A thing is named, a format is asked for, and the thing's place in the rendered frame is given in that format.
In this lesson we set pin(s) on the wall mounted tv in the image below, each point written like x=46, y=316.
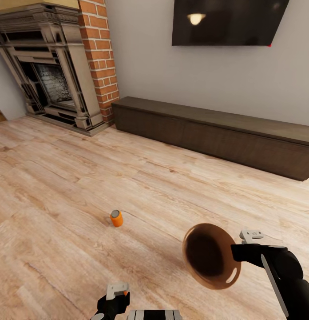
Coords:
x=226, y=22

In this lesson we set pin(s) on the wood fireplace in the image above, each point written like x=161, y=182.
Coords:
x=44, y=50

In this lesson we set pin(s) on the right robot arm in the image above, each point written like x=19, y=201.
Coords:
x=283, y=269

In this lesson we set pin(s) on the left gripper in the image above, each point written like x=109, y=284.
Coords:
x=118, y=304

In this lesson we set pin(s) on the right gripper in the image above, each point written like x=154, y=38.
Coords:
x=242, y=252

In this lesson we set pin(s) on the cabinet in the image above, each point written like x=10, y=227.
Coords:
x=274, y=146

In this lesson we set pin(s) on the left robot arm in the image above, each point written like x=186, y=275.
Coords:
x=111, y=305

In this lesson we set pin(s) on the trash can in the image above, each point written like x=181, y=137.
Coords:
x=207, y=254

